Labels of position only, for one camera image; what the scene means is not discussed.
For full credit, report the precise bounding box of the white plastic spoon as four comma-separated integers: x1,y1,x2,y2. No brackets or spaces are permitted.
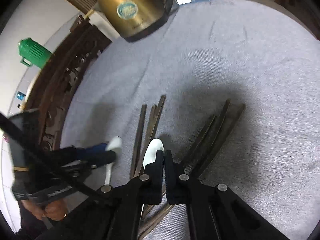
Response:
104,137,122,185
143,138,164,169

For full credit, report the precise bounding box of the dark chopstick five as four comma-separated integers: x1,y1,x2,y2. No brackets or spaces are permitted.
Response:
181,99,231,176

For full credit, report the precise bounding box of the dark chopstick three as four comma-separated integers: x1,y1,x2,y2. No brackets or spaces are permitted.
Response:
138,95,167,176

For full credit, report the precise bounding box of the dark chopstick four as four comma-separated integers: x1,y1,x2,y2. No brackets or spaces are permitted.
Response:
180,114,216,168

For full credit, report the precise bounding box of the dark chopstick one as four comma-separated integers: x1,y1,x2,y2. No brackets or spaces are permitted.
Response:
130,105,147,179

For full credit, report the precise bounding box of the person's left hand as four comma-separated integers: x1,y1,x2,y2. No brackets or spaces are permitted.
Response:
22,199,68,221

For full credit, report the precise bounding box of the dark carved wooden sideboard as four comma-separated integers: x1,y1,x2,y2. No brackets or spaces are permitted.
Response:
24,16,111,151

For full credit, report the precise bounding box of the blue water bottle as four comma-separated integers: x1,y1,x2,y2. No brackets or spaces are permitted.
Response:
16,91,25,101

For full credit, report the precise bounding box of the green thermos jug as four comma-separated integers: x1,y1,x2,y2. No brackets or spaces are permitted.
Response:
18,38,52,69

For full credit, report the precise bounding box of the grey round table cloth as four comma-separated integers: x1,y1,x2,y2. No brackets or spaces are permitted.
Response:
61,0,319,239

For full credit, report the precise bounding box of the white chest freezer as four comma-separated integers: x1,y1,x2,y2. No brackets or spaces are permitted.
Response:
85,9,120,42

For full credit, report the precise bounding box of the gold electric kettle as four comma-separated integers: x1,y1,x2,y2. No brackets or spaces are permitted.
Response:
97,0,174,43

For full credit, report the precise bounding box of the black cable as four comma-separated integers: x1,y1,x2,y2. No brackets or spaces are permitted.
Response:
0,112,108,203

